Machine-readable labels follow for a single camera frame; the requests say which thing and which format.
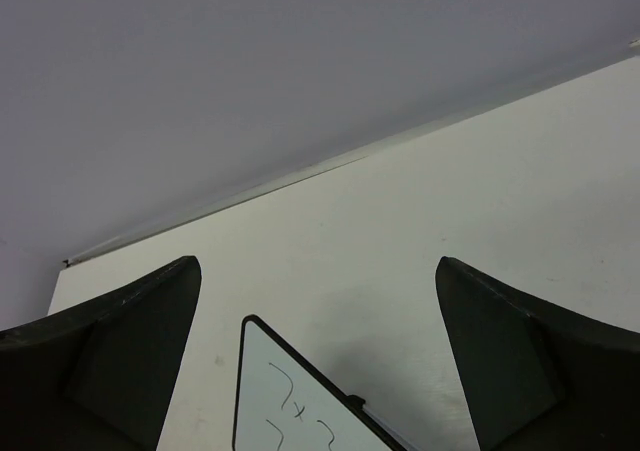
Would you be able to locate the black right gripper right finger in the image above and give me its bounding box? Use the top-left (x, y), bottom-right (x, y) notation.
top-left (435, 257), bottom-right (639, 450)

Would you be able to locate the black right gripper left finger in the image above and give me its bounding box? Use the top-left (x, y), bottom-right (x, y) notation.
top-left (1, 256), bottom-right (202, 450)

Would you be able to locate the small black-framed whiteboard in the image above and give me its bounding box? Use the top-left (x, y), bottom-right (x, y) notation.
top-left (232, 315), bottom-right (403, 451)

